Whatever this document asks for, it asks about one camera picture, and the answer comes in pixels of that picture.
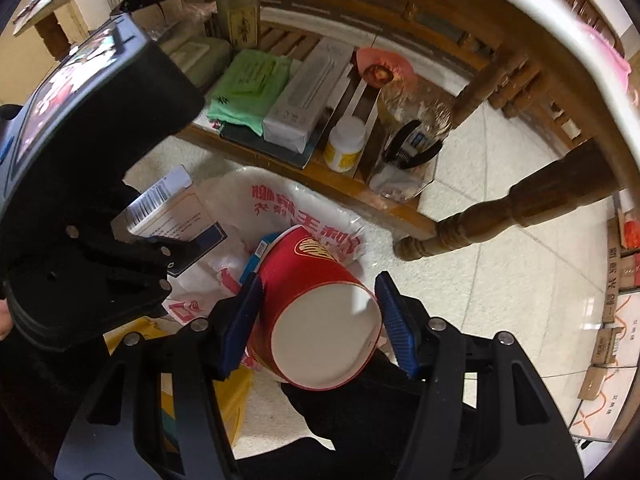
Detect black pliers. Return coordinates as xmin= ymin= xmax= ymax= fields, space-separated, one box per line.
xmin=384 ymin=120 xmax=443 ymax=168

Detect red paper cup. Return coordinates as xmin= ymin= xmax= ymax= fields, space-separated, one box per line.
xmin=245 ymin=225 xmax=385 ymax=391

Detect white red-printed plastic bag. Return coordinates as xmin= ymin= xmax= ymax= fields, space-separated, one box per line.
xmin=125 ymin=165 xmax=368 ymax=376

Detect white rectangular box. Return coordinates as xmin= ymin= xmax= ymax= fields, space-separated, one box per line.
xmin=262 ymin=37 xmax=355 ymax=153

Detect green tissue pack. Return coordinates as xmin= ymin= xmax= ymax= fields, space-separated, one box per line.
xmin=206 ymin=49 xmax=293 ymax=137

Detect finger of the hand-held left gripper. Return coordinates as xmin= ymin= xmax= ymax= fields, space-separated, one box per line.
xmin=117 ymin=232 xmax=202 ymax=282

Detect blue medicine box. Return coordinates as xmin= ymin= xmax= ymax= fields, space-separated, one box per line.
xmin=239 ymin=234 xmax=276 ymax=286

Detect stack of cardboard boxes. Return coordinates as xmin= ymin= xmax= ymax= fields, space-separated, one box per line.
xmin=570 ymin=200 xmax=640 ymax=443

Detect green tin can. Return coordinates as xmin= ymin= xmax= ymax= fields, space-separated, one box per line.
xmin=216 ymin=0 xmax=261 ymax=53

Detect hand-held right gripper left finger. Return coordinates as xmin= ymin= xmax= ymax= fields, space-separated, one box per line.
xmin=52 ymin=275 xmax=265 ymax=480

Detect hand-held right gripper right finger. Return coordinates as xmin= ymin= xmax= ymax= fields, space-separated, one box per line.
xmin=374 ymin=271 xmax=583 ymax=480

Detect pink plastic lid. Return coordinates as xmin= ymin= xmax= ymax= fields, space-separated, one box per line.
xmin=356 ymin=47 xmax=416 ymax=86

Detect clear glass jar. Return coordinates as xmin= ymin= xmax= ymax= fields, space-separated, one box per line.
xmin=367 ymin=80 xmax=453 ymax=203

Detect tall white carton box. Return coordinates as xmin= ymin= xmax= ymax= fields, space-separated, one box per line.
xmin=125 ymin=164 xmax=229 ymax=277

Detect yellow plastic bag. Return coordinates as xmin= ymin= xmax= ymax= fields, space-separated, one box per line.
xmin=105 ymin=316 xmax=256 ymax=453

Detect white pill bottle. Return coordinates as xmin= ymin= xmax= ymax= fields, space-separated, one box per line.
xmin=323 ymin=116 xmax=366 ymax=173

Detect dark flat book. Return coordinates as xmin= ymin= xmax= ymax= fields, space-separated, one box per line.
xmin=220 ymin=122 xmax=316 ymax=170

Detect white-topped wooden coffee table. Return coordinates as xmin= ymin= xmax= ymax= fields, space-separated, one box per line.
xmin=12 ymin=0 xmax=640 ymax=261

